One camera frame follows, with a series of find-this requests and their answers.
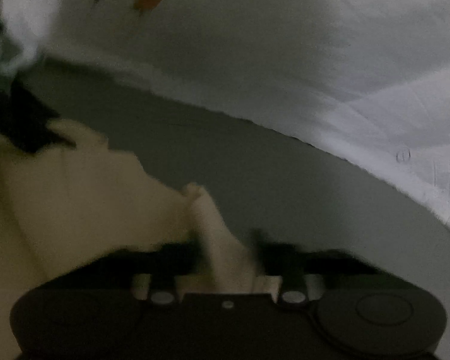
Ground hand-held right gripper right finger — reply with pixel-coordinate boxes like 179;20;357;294
252;229;383;306

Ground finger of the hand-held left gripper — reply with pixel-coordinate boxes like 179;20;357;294
0;79;77;155

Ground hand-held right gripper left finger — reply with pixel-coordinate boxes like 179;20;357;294
97;241;202;305

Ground cream garment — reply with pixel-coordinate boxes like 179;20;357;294
0;118;283;360

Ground white sheet with orange prints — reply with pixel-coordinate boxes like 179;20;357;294
0;0;450;237

